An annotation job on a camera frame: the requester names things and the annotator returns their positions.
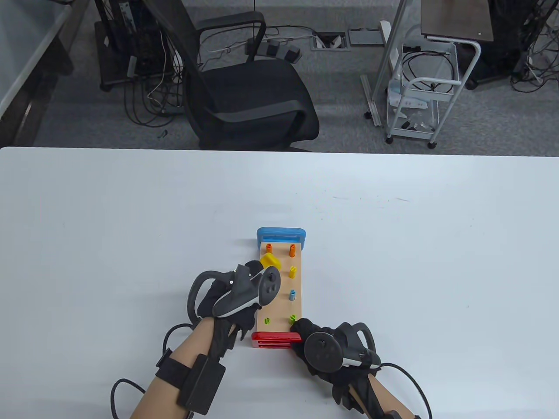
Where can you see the person's left hand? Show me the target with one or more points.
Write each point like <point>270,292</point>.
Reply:
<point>246,316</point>

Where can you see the brown top desk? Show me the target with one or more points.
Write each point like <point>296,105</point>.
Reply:
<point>454,17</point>

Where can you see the rainbow hammer bench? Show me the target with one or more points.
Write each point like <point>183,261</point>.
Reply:
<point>284,305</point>

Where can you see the person's right forearm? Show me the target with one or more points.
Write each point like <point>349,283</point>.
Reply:
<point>393,397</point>

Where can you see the person's right hand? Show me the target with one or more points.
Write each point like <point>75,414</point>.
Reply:
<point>301,334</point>

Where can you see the yellow toy hammer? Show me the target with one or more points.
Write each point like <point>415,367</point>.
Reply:
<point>270,260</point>

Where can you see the black power adapters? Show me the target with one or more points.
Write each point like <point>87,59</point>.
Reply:
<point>279,48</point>

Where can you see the black office chair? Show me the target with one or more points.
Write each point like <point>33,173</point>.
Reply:
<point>253,96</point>

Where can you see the metal floor socket box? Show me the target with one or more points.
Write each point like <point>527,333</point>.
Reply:
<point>330,41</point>

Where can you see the black hand controller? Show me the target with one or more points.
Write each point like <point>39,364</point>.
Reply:
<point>262,288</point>
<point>323,349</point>

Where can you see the black equipment rack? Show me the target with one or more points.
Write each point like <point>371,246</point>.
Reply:
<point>118,56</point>

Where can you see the black equipment stand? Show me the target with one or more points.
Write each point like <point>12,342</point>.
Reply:
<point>502,39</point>

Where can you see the grey floor plate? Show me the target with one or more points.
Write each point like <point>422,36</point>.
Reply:
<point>366,37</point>

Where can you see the white rolling cart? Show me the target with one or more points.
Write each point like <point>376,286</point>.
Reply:
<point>410,133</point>

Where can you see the grey side table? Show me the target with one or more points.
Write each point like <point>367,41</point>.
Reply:
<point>26,39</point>

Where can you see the aluminium frame post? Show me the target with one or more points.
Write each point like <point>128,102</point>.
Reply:
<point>371,100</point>

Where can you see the person's left forearm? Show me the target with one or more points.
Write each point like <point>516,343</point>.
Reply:
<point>183,349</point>

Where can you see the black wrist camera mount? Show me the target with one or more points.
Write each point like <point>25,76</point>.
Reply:
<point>201,384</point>
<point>404,414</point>

